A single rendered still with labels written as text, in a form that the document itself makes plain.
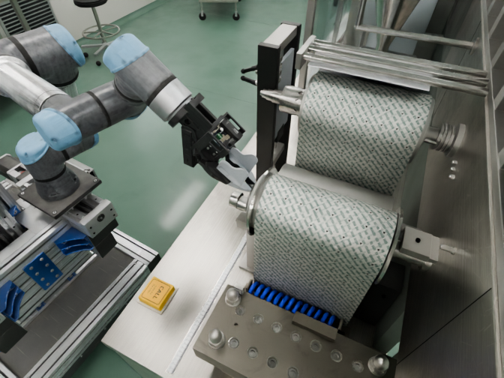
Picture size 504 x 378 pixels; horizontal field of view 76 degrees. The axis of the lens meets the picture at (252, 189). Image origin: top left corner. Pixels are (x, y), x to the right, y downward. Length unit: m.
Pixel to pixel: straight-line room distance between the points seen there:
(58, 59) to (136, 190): 1.61
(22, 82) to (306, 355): 0.81
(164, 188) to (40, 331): 1.16
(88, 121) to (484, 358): 0.65
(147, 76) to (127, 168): 2.13
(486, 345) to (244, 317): 0.50
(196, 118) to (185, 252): 0.53
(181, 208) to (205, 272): 1.37
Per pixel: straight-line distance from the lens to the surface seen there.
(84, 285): 1.92
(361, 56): 0.74
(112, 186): 2.61
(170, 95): 0.60
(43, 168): 1.35
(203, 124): 0.60
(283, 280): 0.75
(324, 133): 0.72
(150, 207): 2.37
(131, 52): 0.62
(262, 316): 0.77
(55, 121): 0.66
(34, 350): 1.87
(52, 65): 1.03
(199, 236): 1.04
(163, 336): 0.92
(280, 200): 0.59
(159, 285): 0.95
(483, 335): 0.42
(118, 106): 0.69
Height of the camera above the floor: 1.75
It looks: 48 degrees down
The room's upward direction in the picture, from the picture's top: straight up
